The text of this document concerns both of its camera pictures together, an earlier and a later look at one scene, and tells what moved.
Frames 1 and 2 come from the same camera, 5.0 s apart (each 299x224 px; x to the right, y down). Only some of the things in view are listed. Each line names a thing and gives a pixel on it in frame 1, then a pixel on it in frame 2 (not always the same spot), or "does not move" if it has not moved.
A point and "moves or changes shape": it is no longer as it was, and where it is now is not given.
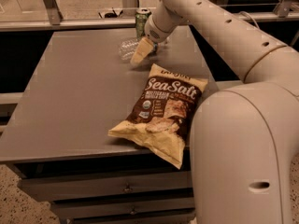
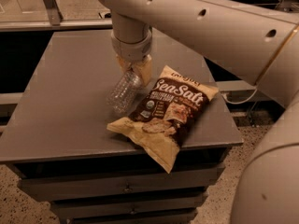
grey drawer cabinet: (56, 133) does not move
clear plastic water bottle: (127, 48) moves or changes shape
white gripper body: (153, 31) -> (132, 49)
